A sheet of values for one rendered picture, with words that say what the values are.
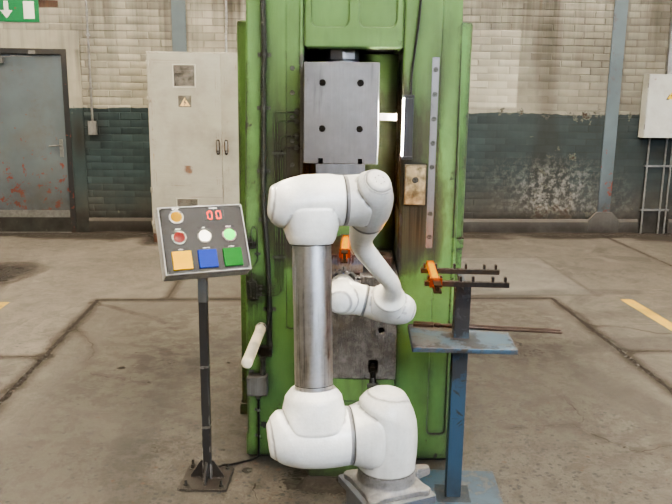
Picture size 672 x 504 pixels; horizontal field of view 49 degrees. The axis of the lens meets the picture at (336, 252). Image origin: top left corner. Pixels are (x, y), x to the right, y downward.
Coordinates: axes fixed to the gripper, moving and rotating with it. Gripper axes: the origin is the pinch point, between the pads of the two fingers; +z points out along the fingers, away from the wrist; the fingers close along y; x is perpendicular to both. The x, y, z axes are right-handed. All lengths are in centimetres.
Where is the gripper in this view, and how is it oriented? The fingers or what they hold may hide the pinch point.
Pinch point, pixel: (343, 272)
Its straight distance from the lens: 270.5
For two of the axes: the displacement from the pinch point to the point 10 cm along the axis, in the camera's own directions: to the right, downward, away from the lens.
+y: 10.0, 0.2, -0.2
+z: 0.3, -2.1, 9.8
